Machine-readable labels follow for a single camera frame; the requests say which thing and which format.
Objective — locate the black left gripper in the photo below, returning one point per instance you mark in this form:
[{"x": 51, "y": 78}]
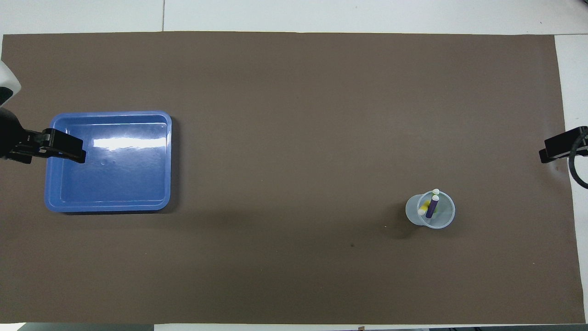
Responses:
[{"x": 16, "y": 142}]

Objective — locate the blue plastic tray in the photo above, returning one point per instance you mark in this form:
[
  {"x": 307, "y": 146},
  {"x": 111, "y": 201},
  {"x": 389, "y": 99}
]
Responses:
[{"x": 124, "y": 179}]

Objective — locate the yellow marker pen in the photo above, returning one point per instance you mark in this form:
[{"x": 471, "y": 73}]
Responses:
[{"x": 422, "y": 209}]

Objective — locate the translucent plastic cup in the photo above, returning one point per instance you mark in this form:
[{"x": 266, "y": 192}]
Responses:
[{"x": 445, "y": 218}]

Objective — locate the brown table mat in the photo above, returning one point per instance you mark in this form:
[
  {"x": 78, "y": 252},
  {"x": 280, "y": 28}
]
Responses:
[{"x": 294, "y": 115}]

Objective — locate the purple marker pen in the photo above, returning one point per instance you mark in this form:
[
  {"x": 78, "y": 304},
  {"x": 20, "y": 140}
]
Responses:
[{"x": 432, "y": 207}]

